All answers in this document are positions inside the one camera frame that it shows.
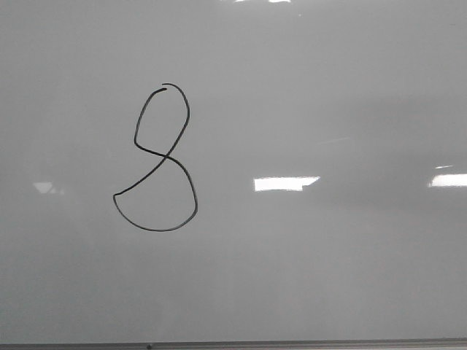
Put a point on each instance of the white whiteboard with aluminium frame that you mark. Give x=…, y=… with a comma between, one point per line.
x=180, y=171

